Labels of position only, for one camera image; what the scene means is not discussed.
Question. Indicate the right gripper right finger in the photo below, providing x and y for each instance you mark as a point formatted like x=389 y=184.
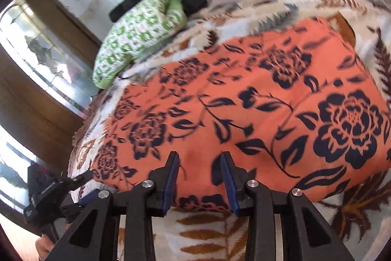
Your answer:
x=249 y=198

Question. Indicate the stained glass wooden door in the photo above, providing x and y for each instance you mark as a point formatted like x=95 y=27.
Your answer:
x=46 y=89

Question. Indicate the green white checked pillow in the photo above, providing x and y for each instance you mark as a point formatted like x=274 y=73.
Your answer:
x=145 y=27

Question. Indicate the orange black floral blouse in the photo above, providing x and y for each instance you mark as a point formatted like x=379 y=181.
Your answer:
x=295 y=108

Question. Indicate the left hand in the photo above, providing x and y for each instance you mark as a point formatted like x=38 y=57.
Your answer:
x=43 y=247

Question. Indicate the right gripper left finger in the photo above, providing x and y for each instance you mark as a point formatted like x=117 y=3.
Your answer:
x=151 y=198

